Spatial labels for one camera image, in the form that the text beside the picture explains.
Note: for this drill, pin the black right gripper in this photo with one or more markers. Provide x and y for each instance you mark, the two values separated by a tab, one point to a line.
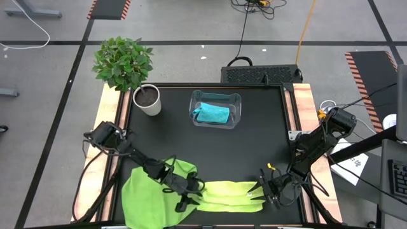
281	191

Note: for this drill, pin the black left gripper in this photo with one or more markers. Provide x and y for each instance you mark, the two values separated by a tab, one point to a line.
184	186

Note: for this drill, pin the yellow-green microfiber towel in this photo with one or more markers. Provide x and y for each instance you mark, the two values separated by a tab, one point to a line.
229	197

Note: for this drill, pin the bright green microfiber towel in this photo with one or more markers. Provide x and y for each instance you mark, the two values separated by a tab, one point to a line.
146	203

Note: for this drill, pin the teal blue microfiber towel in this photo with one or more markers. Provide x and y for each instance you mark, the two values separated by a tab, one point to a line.
211	114

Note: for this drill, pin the clear plastic bin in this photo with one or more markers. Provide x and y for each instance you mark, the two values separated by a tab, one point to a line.
235	101

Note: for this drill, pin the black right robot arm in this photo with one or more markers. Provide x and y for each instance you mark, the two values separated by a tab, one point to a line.
318	140

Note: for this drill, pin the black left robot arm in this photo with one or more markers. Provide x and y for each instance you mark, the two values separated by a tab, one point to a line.
136	156

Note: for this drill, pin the yellow tape tag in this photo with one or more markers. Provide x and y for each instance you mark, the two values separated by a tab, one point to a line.
271	166

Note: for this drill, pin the silver mounting plate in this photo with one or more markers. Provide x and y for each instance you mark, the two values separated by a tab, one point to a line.
294	135

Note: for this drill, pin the white paper sheet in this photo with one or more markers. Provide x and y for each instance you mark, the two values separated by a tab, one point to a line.
353	165

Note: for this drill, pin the white plant pot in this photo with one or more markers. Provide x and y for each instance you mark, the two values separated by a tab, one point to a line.
147	101

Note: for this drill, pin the light wooden side board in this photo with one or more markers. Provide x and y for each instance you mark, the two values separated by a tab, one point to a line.
109	98
305	98

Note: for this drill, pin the black diagonal beam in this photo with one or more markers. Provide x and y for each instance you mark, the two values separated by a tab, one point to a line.
362	146

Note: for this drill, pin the black perforated computer case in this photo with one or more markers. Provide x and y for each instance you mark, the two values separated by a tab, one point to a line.
260	74

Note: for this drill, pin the black keyboard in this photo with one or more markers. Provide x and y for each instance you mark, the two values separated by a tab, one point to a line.
399	178

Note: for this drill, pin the grey desk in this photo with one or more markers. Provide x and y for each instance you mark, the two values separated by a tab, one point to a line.
394	149

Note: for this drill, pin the white round cup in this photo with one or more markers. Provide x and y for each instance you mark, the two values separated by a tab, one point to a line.
390	122

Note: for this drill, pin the green leafy plant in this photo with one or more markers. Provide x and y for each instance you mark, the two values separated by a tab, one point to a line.
122	62

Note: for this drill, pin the black hazard-striped floor mat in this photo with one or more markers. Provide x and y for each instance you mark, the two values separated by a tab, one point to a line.
109	9
375	82

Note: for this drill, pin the grey monitor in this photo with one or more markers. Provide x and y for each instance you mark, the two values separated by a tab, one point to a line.
402	101

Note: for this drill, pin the grey desk foot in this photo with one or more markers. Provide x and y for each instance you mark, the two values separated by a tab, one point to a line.
9	92
38	13

